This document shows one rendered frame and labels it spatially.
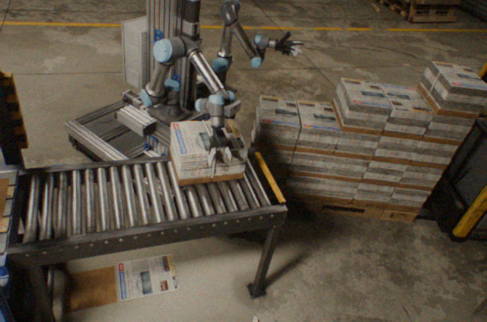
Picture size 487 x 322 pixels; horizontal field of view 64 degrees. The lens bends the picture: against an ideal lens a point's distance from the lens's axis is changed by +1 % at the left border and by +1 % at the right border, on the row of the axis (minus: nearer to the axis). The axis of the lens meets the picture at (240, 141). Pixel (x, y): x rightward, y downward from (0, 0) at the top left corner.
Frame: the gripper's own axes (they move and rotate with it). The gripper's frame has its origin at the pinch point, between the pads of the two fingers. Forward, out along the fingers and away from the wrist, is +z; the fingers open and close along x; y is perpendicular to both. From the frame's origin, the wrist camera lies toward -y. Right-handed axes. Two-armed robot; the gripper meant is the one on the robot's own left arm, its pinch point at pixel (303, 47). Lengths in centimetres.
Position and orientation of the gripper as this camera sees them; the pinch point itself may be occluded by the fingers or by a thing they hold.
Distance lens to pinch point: 292.9
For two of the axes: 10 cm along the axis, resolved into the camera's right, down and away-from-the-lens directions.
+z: 9.7, 2.4, -0.8
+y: -1.1, 7.0, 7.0
